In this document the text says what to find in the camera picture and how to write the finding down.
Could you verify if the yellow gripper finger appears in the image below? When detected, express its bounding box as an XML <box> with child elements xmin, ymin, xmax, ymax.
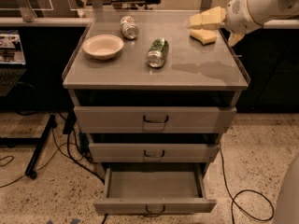
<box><xmin>228</xmin><ymin>33</ymin><xmax>244</xmax><ymax>47</ymax></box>
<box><xmin>189</xmin><ymin>7</ymin><xmax>226</xmax><ymax>30</ymax></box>

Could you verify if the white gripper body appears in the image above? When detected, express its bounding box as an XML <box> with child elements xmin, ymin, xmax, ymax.
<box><xmin>224</xmin><ymin>0</ymin><xmax>262</xmax><ymax>35</ymax></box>

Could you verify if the green soda can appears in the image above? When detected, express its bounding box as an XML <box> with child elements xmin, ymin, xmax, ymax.
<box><xmin>146</xmin><ymin>38</ymin><xmax>169</xmax><ymax>68</ymax></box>

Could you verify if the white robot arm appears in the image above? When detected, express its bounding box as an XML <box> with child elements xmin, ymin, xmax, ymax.
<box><xmin>188</xmin><ymin>0</ymin><xmax>299</xmax><ymax>224</ymax></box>

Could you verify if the silver red soda can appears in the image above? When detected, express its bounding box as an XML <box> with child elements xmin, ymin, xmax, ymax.
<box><xmin>120</xmin><ymin>16</ymin><xmax>139</xmax><ymax>40</ymax></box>

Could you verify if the grey drawer cabinet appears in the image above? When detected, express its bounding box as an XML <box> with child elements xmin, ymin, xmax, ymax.
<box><xmin>61</xmin><ymin>9</ymin><xmax>251</xmax><ymax>217</ymax></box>

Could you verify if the top grey drawer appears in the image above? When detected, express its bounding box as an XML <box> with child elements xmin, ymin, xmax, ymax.
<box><xmin>74</xmin><ymin>106</ymin><xmax>236</xmax><ymax>133</ymax></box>

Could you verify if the grey drawer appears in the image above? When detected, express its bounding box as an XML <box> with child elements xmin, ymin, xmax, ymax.
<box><xmin>74</xmin><ymin>106</ymin><xmax>236</xmax><ymax>133</ymax></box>
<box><xmin>94</xmin><ymin>163</ymin><xmax>216</xmax><ymax>217</ymax></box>
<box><xmin>89</xmin><ymin>143</ymin><xmax>219</xmax><ymax>162</ymax></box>

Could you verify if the bottom grey drawer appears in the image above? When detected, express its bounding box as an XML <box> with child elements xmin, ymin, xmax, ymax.
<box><xmin>94</xmin><ymin>163</ymin><xmax>216</xmax><ymax>217</ymax></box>

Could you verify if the middle grey drawer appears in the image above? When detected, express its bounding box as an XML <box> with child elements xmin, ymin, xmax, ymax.
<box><xmin>89</xmin><ymin>143</ymin><xmax>219</xmax><ymax>162</ymax></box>

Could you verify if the yellow sponge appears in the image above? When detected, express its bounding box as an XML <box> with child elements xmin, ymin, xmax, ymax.
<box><xmin>190</xmin><ymin>29</ymin><xmax>217</xmax><ymax>45</ymax></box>

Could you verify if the white bowl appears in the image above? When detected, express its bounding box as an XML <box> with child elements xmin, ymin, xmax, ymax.
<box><xmin>82</xmin><ymin>35</ymin><xmax>124</xmax><ymax>61</ymax></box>

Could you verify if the monitor screen at left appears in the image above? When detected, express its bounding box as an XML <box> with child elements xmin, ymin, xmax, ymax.
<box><xmin>0</xmin><ymin>30</ymin><xmax>26</xmax><ymax>65</ymax></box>

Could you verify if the black keyboard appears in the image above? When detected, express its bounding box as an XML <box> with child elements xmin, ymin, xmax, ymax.
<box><xmin>0</xmin><ymin>68</ymin><xmax>26</xmax><ymax>96</ymax></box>

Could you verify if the black stand leg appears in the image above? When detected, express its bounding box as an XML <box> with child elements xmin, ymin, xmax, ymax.
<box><xmin>25</xmin><ymin>115</ymin><xmax>57</xmax><ymax>179</ymax></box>

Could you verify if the black floor cable right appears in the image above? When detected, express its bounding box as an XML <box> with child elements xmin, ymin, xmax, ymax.
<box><xmin>218</xmin><ymin>140</ymin><xmax>275</xmax><ymax>224</ymax></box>

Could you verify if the black floor cables left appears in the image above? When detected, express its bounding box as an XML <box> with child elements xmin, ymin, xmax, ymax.
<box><xmin>0</xmin><ymin>110</ymin><xmax>106</xmax><ymax>189</ymax></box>

